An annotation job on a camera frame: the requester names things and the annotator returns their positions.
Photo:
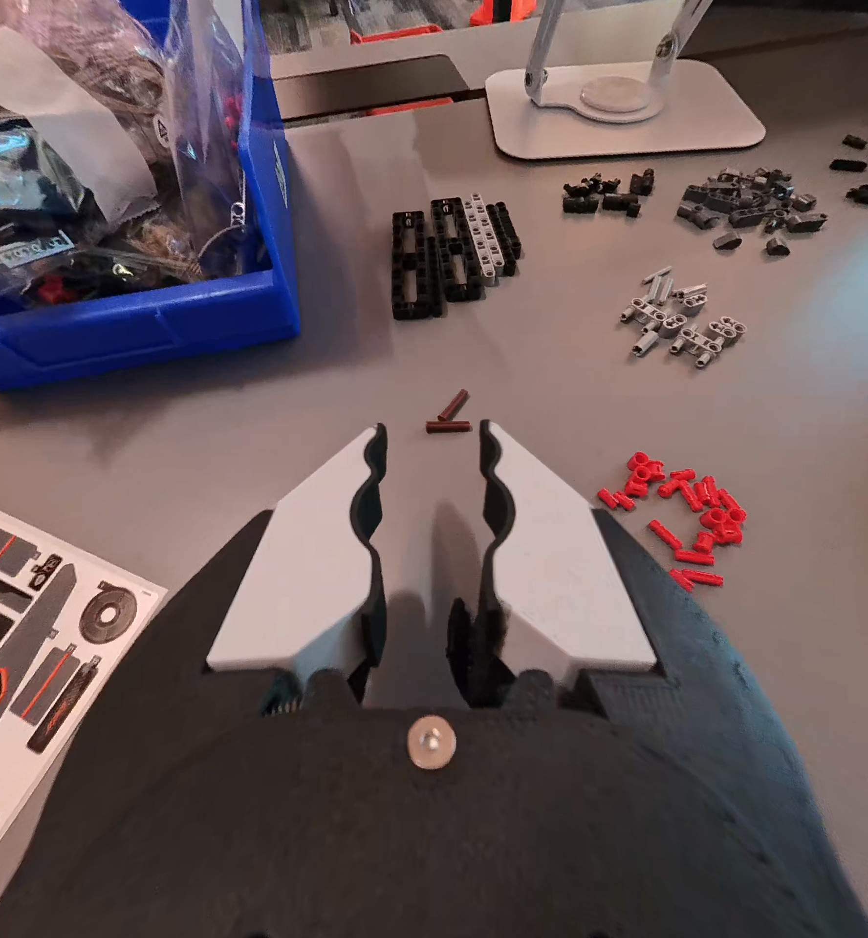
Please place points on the pile of dark grey pieces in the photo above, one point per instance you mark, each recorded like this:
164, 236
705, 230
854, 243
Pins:
749, 201

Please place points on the lego sticker sheet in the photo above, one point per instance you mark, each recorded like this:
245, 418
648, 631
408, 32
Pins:
45, 608

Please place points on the brown lego axle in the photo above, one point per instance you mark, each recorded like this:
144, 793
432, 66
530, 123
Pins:
449, 427
454, 407

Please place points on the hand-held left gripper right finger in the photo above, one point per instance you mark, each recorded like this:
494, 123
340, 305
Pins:
573, 579

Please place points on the orange traffic cone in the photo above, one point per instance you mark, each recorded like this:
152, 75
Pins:
500, 11

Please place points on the pile of red lego pins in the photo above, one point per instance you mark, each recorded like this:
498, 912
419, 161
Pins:
698, 498

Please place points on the dark grey slope brick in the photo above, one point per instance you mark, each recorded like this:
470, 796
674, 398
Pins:
727, 240
778, 247

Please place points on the black lego beam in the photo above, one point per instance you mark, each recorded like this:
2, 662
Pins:
507, 234

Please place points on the orange plastic bin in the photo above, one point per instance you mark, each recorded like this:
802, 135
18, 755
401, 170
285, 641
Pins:
397, 33

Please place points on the white lamp base stand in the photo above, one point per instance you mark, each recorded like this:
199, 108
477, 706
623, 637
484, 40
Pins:
698, 110

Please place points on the light grey lego beam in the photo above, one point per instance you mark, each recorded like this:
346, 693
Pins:
484, 242

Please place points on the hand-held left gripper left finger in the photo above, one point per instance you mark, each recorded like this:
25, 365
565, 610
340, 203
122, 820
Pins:
295, 579

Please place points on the pile of black angled connectors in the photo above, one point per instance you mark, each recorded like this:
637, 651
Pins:
610, 198

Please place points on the pile of light grey connectors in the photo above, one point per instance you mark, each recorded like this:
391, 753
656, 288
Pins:
679, 322

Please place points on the clear plastic parts bag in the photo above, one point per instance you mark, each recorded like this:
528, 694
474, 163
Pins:
53, 183
214, 110

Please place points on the blue plastic bin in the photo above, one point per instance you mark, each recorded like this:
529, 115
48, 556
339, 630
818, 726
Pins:
148, 330

